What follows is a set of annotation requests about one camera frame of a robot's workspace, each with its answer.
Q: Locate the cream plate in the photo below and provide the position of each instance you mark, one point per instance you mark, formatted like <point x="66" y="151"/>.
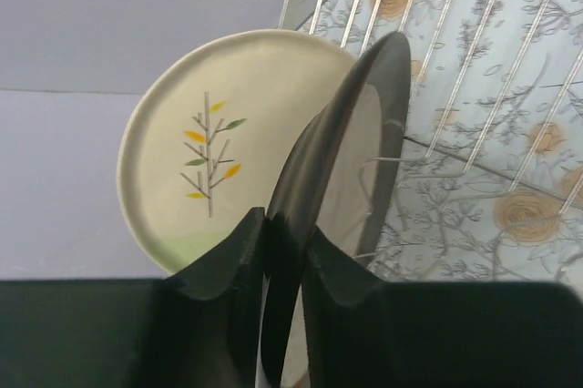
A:
<point x="209" y="139"/>

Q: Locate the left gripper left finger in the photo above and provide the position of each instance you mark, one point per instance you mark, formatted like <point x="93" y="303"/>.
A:
<point x="196" y="328"/>

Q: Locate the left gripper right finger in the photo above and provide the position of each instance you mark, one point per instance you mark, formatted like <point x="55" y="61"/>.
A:
<point x="365" y="332"/>

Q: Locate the brown rim beige plate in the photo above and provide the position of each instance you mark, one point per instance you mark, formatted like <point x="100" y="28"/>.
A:
<point x="338" y="179"/>

